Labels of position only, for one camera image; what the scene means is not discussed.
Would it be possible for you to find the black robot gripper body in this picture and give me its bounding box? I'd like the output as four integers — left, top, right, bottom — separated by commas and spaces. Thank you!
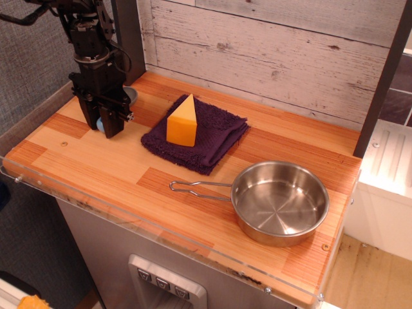
69, 61, 133, 122

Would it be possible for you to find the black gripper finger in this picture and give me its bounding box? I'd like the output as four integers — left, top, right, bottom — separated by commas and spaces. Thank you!
79, 98, 100, 130
99, 107, 124, 138

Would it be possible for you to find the blue spoon with grey bowl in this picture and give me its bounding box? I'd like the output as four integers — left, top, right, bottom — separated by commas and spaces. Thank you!
96, 86, 138, 133

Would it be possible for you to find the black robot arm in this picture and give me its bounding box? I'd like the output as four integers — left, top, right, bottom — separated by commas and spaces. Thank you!
36, 1, 133, 138

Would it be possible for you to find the orange cheese wedge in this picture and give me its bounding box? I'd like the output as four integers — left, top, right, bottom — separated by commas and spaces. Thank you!
166, 94, 198, 147

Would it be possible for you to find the purple folded towel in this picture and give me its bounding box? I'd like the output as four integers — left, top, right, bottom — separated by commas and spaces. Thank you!
141, 94, 249, 175

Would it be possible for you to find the grey toy cabinet front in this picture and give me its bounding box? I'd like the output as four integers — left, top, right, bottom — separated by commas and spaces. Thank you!
58, 201, 292, 308

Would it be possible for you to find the silver dispenser button panel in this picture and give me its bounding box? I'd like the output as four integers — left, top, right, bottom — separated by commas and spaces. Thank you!
128, 254, 208, 308

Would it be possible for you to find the stainless steel pan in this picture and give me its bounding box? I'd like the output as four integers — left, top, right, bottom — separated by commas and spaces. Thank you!
169, 160, 331, 248

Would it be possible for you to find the orange object bottom left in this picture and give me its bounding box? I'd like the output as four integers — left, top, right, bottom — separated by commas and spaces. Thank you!
17, 295, 50, 309

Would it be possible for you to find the white toy sink unit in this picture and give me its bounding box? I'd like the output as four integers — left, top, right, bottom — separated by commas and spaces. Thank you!
344, 120, 411, 259

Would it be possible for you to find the dark left vertical post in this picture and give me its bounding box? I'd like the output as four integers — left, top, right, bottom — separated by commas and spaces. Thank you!
111, 0, 146, 86

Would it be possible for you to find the dark vertical post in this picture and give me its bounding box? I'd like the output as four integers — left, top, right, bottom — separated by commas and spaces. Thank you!
353, 0, 411, 158
111, 0, 146, 86

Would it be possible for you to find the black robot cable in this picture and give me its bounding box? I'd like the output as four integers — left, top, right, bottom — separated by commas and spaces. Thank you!
0, 3, 133, 75

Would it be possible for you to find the dark right vertical post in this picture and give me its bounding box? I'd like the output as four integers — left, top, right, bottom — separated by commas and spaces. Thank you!
353, 0, 411, 158

